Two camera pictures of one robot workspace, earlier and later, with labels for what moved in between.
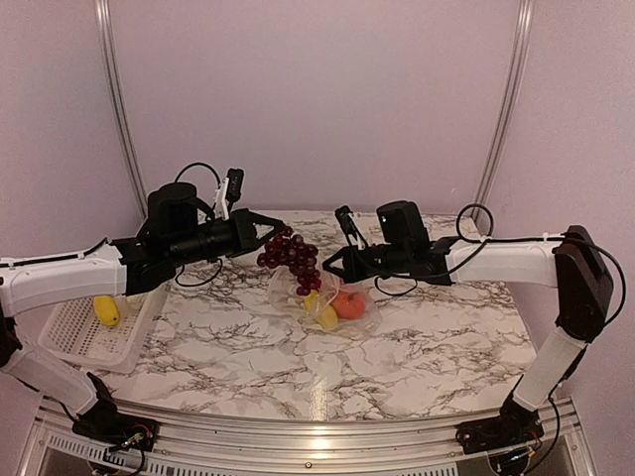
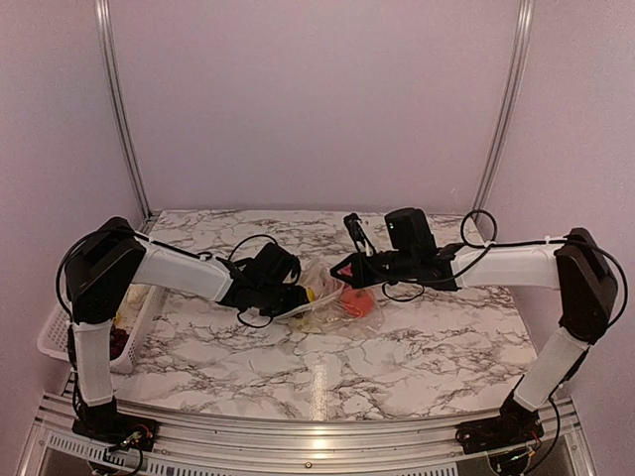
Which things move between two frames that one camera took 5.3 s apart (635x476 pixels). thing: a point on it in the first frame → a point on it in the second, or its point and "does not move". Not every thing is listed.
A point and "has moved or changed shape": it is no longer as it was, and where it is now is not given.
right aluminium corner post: [508, 109] does not move
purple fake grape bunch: [299, 256] → [117, 340]
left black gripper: [244, 234] → [299, 297]
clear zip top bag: [338, 305] does not move
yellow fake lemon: [324, 313] has moved or changed shape
